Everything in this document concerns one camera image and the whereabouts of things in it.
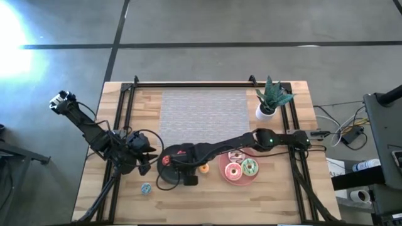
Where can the large green drizzled donut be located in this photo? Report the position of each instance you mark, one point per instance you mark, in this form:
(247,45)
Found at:
(249,167)

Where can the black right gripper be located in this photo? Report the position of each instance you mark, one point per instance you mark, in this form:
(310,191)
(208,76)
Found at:
(190,157)

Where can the small red donut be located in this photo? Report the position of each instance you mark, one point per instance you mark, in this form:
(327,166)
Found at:
(166,160)

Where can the white paper sheet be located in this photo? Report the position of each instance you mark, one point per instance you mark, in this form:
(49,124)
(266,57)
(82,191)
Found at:
(334,166)

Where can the black round plate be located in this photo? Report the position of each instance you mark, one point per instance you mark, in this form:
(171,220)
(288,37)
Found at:
(168,172)

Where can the black aluminium table frame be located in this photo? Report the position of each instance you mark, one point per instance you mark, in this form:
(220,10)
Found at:
(204,84)

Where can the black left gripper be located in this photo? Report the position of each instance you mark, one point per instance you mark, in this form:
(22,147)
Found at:
(138,142)

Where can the pink round plate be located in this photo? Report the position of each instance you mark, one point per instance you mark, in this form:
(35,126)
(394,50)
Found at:
(222,168)

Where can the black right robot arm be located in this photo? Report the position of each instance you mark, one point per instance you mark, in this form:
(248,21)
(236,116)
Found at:
(226,146)

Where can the large pink sprinkled donut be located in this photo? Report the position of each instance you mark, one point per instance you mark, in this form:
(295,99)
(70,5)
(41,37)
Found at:
(233,171)

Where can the white bottle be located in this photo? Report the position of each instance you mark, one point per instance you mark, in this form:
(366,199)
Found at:
(366,164)

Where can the black metal stand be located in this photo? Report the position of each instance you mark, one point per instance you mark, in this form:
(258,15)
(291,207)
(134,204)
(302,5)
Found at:
(19,150)

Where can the large white chocolate-drizzled donut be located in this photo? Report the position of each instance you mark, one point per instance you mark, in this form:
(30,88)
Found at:
(235,156)

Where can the small orange donut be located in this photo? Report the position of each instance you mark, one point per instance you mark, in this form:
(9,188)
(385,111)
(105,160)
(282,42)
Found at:
(204,168)

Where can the dark phone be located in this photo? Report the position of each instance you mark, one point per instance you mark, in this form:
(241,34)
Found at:
(398,160)

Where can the black pole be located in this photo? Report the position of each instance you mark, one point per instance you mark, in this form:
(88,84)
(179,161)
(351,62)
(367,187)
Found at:
(391,95)

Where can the black power adapter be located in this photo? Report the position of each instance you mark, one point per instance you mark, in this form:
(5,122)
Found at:
(351,135)

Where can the grey metal cart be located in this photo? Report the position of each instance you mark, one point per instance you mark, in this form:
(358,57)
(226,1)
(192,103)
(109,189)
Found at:
(386,132)

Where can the grey woven placemat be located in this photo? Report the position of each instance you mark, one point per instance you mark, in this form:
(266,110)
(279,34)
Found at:
(204,116)

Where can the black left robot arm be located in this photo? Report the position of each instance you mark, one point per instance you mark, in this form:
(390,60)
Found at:
(88,128)

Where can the green plant in white pot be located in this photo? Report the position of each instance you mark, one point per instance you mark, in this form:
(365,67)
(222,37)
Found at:
(271,97)

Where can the black shelf bar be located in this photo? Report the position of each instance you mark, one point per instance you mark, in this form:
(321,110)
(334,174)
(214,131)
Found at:
(358,182)

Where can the black plug connector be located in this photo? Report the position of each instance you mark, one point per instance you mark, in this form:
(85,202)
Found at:
(320,134)

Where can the dark grey box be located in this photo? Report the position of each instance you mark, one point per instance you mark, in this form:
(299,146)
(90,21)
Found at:
(387,201)

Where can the small blue donut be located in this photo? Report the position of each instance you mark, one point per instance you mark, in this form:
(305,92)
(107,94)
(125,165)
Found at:
(146,188)

